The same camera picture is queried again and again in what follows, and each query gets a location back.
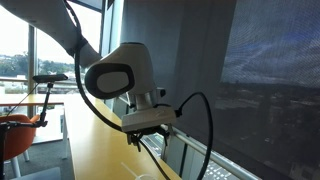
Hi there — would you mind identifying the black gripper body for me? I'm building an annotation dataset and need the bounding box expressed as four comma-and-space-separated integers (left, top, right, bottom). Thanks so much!
141, 127, 160, 137

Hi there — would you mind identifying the thin clear straw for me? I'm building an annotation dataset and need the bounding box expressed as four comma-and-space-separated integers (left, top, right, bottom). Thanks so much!
120, 161, 139, 178

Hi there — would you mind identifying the clear plastic cup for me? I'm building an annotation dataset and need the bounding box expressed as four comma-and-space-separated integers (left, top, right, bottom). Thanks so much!
134, 173, 158, 180

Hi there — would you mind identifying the grey metal handrail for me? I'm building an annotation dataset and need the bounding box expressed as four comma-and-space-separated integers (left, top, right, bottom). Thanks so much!
114, 95, 262, 180

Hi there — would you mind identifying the dark mesh window blind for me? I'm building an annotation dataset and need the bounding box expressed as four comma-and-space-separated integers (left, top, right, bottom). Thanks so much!
119, 0, 320, 180

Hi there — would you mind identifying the yellow side table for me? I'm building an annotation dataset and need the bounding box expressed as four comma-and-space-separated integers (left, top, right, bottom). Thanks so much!
0, 93, 65, 108

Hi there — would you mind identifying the orange chair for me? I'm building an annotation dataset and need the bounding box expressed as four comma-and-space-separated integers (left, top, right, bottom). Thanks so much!
0, 114, 42, 178

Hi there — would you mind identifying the black looped camera cable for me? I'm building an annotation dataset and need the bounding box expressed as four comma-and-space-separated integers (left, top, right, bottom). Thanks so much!
174, 91, 215, 180

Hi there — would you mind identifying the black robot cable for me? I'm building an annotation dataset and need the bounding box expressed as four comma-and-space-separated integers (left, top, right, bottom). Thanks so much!
62, 0, 172, 180

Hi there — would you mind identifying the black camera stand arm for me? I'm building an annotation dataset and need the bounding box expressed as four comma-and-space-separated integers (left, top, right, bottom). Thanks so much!
0, 82, 55, 180

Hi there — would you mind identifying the black bar camera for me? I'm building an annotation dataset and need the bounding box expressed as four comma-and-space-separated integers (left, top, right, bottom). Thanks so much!
32, 73, 69, 84

